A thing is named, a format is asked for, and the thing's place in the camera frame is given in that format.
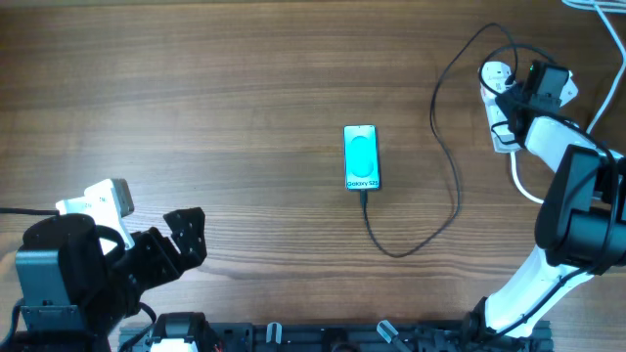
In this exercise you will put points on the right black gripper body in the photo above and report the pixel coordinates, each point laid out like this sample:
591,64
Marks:
509,105

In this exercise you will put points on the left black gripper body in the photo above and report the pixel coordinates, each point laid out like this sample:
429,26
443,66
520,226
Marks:
154,253

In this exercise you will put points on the white power strip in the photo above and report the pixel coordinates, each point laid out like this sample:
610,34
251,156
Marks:
495,75

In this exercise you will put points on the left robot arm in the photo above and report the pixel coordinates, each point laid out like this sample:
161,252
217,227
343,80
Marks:
79,281

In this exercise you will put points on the teal Galaxy S25 smartphone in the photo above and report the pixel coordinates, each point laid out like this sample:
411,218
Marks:
361,158

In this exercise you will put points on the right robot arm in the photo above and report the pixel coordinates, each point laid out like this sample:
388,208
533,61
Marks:
580,228

